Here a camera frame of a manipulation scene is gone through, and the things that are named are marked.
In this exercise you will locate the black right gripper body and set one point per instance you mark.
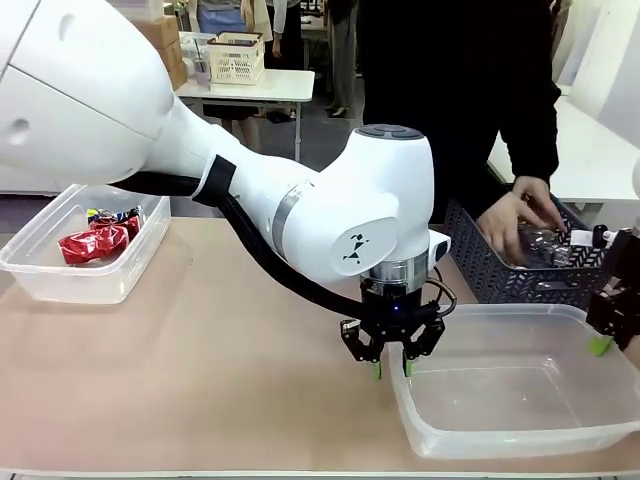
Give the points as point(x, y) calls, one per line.
point(625, 265)

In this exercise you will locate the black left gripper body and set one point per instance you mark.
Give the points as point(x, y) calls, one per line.
point(395, 315)

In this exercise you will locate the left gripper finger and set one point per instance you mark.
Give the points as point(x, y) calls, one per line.
point(422, 345)
point(362, 345)

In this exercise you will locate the clear plastic bottle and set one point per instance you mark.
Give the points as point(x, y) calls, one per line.
point(542, 245)

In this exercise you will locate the clear plastic bin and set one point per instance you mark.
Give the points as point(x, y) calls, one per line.
point(500, 400)
point(75, 280)

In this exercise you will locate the red blue silver wrapper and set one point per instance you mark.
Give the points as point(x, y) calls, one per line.
point(117, 217)

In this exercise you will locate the person's black-sleeved left forearm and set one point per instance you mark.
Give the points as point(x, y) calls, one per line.
point(532, 135)

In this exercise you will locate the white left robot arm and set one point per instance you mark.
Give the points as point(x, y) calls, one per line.
point(250, 175)

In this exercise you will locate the black plastic lattice basket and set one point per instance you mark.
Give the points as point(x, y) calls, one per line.
point(480, 280)

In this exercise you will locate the cream plastic lattice basket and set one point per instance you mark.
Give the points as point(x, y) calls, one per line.
point(235, 60)

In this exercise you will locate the person's left hand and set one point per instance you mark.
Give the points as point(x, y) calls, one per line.
point(505, 220)

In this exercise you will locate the person in black top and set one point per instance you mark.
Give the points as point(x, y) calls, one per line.
point(450, 90)

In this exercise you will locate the white table with grey legs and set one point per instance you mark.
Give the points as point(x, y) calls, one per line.
point(270, 85)

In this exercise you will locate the person in beige trousers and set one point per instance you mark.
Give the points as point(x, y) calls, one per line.
point(345, 55)

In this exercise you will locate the clear cup with purple drink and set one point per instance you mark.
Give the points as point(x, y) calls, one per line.
point(202, 70)

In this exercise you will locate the brown cardboard box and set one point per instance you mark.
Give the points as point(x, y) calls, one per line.
point(179, 75)
point(172, 52)
point(165, 32)

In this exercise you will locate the person in black skirt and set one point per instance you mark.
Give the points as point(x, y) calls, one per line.
point(230, 20)

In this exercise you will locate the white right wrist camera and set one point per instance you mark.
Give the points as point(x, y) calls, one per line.
point(587, 237)

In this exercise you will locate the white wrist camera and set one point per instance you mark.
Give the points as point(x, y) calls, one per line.
point(587, 237)
point(441, 247)

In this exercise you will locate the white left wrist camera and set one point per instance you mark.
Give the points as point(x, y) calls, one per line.
point(441, 247)

